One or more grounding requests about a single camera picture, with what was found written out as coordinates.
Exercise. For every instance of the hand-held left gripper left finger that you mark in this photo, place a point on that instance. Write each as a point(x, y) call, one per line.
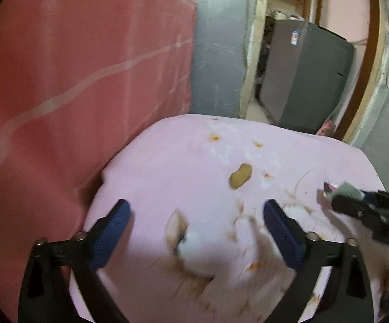
point(110, 234)

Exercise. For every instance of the grey refrigerator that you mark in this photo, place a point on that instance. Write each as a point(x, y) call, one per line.
point(308, 80)

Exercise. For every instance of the pink table cloth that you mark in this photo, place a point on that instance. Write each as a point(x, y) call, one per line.
point(181, 161)

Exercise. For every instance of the red striped blanket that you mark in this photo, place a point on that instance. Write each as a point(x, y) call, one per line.
point(73, 91)

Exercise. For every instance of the white blue sticker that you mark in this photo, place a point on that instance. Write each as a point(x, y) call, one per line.
point(294, 37)

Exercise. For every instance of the white tissue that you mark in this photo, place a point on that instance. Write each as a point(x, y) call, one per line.
point(207, 249)

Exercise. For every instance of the wooden door frame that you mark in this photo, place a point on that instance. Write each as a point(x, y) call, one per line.
point(251, 57)

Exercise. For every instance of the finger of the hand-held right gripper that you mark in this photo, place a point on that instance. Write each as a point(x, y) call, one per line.
point(349, 207)

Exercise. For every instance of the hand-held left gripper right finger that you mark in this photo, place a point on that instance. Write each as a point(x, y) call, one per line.
point(283, 232)

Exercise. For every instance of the tan food peel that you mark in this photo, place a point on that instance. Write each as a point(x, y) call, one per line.
point(239, 176)

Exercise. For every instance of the pink packet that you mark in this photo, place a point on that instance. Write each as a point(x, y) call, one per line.
point(326, 128)

